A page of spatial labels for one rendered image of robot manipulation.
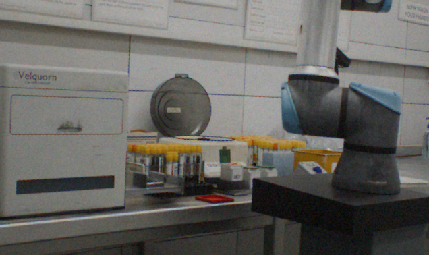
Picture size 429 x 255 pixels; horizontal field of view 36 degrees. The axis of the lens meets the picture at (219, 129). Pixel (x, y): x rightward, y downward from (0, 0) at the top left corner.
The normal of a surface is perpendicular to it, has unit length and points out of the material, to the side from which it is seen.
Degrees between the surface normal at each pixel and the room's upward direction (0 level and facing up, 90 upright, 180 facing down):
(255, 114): 90
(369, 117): 93
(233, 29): 90
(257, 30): 94
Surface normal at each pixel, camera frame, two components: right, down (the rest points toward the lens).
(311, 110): -0.15, 0.07
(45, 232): 0.65, 0.07
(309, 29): -0.59, -0.07
